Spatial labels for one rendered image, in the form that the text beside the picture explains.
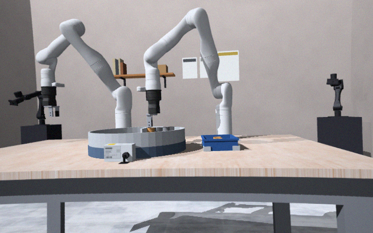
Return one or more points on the blue crate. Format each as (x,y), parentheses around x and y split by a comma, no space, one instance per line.
(226,143)

